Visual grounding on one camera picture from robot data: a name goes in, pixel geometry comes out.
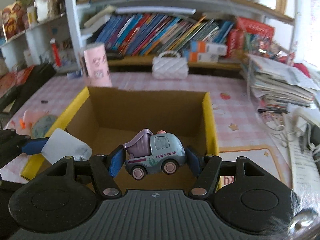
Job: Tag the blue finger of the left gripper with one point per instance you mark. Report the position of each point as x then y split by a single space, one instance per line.
34 146

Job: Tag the white card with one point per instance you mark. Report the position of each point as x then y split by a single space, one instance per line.
62 144

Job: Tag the white bookshelf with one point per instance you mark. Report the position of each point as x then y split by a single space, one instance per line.
77 10

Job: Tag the grey purple toy truck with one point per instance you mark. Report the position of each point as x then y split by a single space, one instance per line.
151 153

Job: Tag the fortune god figure box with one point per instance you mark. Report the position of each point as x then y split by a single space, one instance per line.
12 18

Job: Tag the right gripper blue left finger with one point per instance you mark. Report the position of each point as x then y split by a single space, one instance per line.
104 169

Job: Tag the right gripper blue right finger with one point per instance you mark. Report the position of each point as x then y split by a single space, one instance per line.
206 169

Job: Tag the stack of newspapers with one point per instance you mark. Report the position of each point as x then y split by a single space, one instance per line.
276 85

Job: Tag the pink cylindrical dispenser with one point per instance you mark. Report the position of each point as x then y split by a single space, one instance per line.
94 65

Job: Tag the mint green case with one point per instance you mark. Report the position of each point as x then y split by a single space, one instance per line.
42 126

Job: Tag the white orange small boxes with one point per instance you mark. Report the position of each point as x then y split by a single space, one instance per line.
201 51

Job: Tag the row of leaning books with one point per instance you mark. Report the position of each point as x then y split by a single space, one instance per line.
145 34

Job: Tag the yellow cardboard box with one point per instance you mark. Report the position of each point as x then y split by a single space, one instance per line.
106 118

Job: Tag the red hanging tassel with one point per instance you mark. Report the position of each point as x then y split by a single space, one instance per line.
55 52

